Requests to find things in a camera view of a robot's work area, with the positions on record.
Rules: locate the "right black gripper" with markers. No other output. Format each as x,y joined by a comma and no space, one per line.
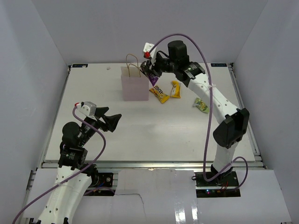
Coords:
153,69

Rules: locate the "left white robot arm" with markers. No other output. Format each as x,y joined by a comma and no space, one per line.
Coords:
74,175

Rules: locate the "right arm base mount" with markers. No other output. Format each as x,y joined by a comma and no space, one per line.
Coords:
222,186

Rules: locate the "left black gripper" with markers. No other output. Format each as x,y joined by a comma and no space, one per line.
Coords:
111,122

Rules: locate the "blue label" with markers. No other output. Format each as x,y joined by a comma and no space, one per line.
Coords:
77,65
218,64

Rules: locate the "yellow snack bar wrapper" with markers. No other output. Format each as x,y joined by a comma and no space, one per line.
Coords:
175,91

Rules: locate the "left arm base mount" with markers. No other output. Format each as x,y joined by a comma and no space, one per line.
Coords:
102,182

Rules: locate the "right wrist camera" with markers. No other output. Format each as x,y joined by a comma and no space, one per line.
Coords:
149,53

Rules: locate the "yellow M&M packet centre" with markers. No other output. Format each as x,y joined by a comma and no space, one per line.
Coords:
161,96

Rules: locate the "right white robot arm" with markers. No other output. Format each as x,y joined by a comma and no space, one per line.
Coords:
227,123

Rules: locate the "blue label left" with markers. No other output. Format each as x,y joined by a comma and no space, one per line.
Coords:
77,65

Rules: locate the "green snack packet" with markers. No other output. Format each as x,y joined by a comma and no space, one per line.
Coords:
198,103

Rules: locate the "pink paper bag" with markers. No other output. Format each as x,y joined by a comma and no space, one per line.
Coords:
135,85

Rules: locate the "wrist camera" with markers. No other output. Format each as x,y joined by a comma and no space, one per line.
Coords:
149,53
87,108

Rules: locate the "blue label right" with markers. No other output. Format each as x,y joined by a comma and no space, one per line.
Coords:
218,64

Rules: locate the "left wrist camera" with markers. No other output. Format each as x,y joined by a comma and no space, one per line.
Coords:
87,108

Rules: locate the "purple M&M packet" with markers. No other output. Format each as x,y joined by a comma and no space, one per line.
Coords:
153,79

